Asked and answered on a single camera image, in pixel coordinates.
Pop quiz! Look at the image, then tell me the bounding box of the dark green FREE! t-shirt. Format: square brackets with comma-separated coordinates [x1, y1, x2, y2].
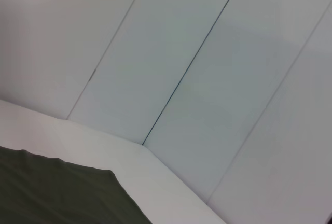
[0, 145, 153, 224]

